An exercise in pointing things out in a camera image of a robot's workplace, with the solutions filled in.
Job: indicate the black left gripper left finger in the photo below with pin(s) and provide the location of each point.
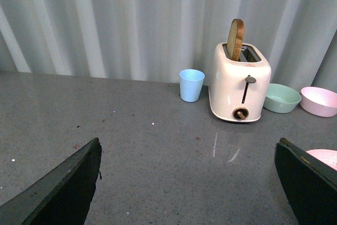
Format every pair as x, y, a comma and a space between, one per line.
63, 196

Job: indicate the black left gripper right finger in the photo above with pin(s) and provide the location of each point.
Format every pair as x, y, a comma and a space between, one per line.
308, 183

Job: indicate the pink plate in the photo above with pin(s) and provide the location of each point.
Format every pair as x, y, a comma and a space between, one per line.
329, 157

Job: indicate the pink bowl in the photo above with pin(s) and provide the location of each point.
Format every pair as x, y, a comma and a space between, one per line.
318, 101

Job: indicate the green bowl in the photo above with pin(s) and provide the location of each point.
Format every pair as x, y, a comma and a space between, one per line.
281, 98

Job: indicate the cream toaster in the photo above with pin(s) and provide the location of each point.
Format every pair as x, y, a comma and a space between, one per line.
237, 89

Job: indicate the light blue cup behind toaster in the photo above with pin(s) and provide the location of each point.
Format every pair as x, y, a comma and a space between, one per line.
191, 82

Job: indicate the bread slice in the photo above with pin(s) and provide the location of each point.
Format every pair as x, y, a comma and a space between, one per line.
235, 39

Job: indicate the grey curtain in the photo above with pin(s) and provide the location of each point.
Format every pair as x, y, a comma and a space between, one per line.
152, 40

